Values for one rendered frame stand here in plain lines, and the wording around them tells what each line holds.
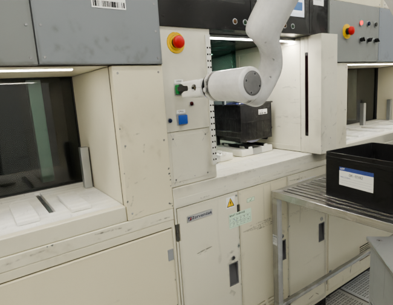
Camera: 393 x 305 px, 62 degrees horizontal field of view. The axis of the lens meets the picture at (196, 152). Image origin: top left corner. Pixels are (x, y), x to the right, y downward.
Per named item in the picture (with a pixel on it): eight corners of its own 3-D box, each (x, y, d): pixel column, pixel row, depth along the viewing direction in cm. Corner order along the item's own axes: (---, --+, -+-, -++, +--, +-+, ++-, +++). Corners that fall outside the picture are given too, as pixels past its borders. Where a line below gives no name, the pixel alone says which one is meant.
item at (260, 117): (239, 151, 155) (236, 83, 149) (212, 146, 172) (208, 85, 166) (274, 143, 169) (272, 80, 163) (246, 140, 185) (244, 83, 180)
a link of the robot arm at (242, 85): (236, 76, 96) (211, 66, 90) (269, 72, 85) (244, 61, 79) (230, 104, 95) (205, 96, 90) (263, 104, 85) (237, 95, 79)
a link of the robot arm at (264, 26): (303, 0, 88) (248, 101, 99) (262, -29, 79) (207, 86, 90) (327, 8, 82) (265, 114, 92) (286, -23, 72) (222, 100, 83)
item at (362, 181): (324, 193, 130) (324, 150, 127) (370, 181, 142) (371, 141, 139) (392, 215, 106) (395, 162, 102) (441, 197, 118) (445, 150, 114)
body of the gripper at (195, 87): (201, 100, 92) (180, 101, 101) (229, 98, 98) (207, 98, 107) (199, 73, 91) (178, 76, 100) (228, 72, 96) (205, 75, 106)
